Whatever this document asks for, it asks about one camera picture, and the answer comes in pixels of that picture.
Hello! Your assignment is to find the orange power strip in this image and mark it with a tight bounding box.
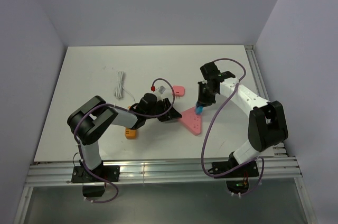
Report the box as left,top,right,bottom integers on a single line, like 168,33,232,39
125,128,137,139

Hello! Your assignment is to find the right aluminium rail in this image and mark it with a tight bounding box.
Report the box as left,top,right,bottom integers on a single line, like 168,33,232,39
245,45,288,157

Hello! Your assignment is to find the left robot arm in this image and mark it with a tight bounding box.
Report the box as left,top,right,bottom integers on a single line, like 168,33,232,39
67,93,182,181

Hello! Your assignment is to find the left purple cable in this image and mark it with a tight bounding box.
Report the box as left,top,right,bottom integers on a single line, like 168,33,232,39
73,77,175,203

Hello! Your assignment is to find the pink plug adapter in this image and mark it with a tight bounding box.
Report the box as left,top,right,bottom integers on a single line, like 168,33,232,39
173,85,185,97

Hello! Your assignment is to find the front aluminium rail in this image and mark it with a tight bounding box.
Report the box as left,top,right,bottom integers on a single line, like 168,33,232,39
24,157,302,187

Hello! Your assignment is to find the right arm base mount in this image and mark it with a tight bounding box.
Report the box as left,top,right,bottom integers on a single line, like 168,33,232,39
208,160,260,196

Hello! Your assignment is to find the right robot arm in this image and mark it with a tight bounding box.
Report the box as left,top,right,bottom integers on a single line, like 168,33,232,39
195,61,288,176

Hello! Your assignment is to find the white power strip cord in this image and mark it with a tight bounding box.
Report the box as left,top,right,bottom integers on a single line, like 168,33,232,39
114,70,138,106

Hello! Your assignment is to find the purple cable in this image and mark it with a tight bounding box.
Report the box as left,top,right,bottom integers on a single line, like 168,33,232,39
73,77,175,203
200,58,266,197

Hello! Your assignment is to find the aluminium rail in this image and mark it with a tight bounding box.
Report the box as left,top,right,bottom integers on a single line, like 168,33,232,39
245,45,288,157
24,157,302,187

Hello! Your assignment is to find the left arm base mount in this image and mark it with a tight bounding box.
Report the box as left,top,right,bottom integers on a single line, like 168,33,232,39
71,164,120,199

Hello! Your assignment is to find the pink triangular power strip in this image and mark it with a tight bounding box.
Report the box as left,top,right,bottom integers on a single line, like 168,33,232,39
179,107,202,136

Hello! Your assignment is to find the blue plug adapter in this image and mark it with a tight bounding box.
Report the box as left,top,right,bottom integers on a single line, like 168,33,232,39
195,105,203,115

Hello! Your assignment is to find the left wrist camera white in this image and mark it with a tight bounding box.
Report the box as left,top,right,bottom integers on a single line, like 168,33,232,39
151,86,166,99

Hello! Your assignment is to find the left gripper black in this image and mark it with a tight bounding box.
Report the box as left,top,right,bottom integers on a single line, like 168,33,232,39
145,98,181,122

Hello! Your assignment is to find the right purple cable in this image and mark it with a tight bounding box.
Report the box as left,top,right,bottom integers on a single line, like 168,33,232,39
200,58,266,197

